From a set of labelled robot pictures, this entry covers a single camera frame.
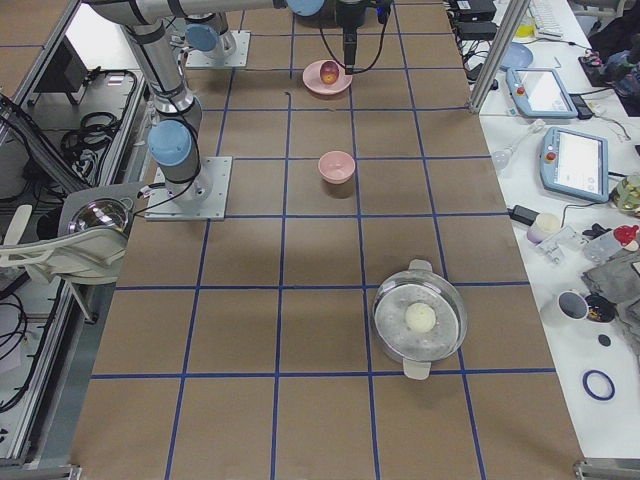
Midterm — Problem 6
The red yellow apple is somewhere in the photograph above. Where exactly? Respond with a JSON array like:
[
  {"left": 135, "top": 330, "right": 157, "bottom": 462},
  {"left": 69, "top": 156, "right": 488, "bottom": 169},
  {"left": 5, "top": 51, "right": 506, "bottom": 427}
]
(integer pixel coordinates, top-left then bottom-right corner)
[{"left": 319, "top": 60, "right": 340, "bottom": 85}]

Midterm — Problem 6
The pink bowl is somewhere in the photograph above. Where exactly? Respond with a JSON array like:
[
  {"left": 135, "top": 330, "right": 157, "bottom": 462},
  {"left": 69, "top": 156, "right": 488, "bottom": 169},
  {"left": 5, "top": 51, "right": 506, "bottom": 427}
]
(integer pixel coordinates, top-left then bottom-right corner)
[{"left": 318, "top": 151, "right": 356, "bottom": 185}]

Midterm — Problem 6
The pink plate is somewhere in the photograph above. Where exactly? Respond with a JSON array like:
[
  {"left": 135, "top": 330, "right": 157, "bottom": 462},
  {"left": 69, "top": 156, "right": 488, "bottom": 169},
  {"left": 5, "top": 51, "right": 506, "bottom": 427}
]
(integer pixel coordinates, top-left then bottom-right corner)
[{"left": 302, "top": 60, "right": 352, "bottom": 95}]

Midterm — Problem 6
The light blue plate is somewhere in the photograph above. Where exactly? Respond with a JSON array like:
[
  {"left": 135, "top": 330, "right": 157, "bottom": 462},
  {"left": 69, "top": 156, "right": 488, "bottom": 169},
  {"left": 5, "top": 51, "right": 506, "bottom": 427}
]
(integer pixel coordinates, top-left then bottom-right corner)
[{"left": 500, "top": 42, "right": 534, "bottom": 71}]

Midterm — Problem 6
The black small bowl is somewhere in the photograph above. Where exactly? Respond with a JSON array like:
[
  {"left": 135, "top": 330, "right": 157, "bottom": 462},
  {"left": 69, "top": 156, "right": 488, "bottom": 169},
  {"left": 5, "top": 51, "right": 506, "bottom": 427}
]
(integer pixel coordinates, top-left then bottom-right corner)
[{"left": 585, "top": 293, "right": 617, "bottom": 323}]

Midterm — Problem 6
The upper teach pendant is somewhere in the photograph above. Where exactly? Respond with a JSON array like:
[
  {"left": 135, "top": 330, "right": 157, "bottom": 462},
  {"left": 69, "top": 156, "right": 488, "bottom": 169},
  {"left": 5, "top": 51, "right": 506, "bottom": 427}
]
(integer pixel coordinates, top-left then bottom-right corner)
[{"left": 505, "top": 68, "right": 578, "bottom": 119}]

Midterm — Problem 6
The teach pendant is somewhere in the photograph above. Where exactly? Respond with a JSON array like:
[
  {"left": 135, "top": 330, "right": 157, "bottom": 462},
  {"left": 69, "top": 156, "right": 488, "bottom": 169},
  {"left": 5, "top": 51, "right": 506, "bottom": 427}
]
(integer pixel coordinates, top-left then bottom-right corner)
[
  {"left": 505, "top": 68, "right": 578, "bottom": 119},
  {"left": 539, "top": 127, "right": 609, "bottom": 203}
]

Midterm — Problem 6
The black power adapter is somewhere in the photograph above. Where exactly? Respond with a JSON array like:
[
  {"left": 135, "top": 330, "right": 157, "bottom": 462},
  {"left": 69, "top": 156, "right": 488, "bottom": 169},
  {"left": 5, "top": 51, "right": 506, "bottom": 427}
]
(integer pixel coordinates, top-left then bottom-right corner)
[{"left": 507, "top": 205, "right": 539, "bottom": 226}]

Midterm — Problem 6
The lower teach pendant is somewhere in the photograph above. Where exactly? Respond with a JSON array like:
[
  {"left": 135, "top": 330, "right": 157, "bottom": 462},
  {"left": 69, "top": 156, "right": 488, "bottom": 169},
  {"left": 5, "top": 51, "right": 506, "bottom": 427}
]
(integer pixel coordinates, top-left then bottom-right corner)
[{"left": 539, "top": 127, "right": 609, "bottom": 203}]

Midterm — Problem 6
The purple white cup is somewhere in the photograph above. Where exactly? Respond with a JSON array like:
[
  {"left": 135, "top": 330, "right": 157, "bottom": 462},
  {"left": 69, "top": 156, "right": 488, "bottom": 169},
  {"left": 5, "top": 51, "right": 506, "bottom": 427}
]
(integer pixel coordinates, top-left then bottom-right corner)
[{"left": 526, "top": 213, "right": 561, "bottom": 244}]

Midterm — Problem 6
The white steamed bun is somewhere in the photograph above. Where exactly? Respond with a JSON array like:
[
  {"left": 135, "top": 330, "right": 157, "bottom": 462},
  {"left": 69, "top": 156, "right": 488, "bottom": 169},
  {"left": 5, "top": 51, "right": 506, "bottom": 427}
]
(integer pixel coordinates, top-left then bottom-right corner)
[{"left": 404, "top": 302, "right": 437, "bottom": 333}]

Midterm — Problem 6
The glass dome lid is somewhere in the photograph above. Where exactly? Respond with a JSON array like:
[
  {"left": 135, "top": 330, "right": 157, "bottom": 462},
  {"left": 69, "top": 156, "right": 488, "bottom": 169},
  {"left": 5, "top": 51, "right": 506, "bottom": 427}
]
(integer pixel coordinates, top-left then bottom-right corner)
[{"left": 65, "top": 198, "right": 131, "bottom": 236}]

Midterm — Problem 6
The steel steamer pot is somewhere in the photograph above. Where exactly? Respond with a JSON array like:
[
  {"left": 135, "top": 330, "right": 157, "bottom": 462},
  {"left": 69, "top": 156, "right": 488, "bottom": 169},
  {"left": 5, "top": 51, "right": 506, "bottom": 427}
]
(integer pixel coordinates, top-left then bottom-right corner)
[{"left": 370, "top": 259, "right": 468, "bottom": 381}]

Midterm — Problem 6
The white plastic chair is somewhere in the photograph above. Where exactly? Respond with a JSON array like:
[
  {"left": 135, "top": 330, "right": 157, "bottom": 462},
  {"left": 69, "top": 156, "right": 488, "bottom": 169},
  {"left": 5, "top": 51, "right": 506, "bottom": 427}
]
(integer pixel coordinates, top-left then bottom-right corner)
[{"left": 1, "top": 205, "right": 127, "bottom": 285}]

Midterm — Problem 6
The white mug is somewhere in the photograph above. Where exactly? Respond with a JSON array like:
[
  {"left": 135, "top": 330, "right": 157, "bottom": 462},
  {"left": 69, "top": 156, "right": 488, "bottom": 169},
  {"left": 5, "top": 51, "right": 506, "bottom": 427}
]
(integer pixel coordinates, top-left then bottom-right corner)
[{"left": 540, "top": 290, "right": 589, "bottom": 327}]

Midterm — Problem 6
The grey folded cloth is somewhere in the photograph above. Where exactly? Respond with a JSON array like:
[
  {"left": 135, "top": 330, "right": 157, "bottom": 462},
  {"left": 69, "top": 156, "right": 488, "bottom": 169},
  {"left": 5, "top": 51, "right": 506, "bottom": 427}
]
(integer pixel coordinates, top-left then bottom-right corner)
[{"left": 582, "top": 251, "right": 639, "bottom": 357}]

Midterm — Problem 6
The black round lid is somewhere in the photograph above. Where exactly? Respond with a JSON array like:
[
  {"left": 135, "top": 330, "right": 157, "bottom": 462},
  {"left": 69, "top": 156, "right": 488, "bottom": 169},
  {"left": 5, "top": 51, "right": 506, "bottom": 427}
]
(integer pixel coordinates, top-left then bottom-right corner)
[{"left": 598, "top": 334, "right": 611, "bottom": 347}]

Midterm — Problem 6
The aluminium frame post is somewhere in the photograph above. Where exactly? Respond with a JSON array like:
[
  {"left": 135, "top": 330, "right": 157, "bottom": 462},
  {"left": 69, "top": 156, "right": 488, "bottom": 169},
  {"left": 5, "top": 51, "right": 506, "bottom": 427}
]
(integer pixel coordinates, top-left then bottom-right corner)
[{"left": 467, "top": 0, "right": 529, "bottom": 114}]

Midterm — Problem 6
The blue rubber ring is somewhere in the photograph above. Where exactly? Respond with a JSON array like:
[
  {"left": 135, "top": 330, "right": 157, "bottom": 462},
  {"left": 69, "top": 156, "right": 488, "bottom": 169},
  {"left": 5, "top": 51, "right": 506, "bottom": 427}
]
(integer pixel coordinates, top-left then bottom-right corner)
[{"left": 582, "top": 369, "right": 616, "bottom": 401}]

